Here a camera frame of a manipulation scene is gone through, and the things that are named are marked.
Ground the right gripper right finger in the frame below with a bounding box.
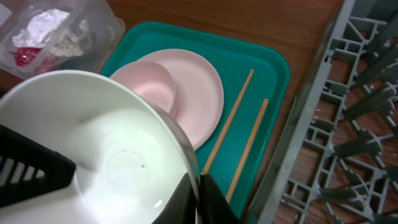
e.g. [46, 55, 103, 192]
[200, 174, 239, 224]

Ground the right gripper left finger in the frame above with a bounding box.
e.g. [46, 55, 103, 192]
[152, 173, 196, 224]

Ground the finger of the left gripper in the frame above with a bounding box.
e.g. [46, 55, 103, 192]
[1, 126, 76, 207]

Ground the white bowl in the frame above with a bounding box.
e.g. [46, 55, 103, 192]
[1, 70, 200, 223]

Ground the red snack wrapper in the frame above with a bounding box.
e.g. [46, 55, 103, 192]
[8, 47, 57, 73]

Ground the aluminium foil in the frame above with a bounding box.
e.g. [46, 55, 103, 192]
[50, 19, 93, 57]

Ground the white napkin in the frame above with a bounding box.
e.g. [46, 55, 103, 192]
[12, 9, 70, 49]

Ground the left wooden chopstick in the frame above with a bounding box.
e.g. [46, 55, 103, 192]
[201, 69, 254, 175]

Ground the wooden chopstick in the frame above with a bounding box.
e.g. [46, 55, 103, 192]
[201, 69, 254, 175]
[225, 98, 269, 203]

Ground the large pink plate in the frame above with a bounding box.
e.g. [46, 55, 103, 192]
[139, 49, 224, 149]

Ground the right wooden chopstick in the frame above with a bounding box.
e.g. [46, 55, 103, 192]
[225, 98, 269, 203]

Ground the grey dish rack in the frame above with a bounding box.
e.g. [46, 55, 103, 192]
[244, 1, 397, 223]

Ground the clear plastic bin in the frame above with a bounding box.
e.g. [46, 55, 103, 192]
[1, 0, 126, 79]

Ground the teal serving tray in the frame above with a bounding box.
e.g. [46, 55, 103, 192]
[101, 21, 290, 217]

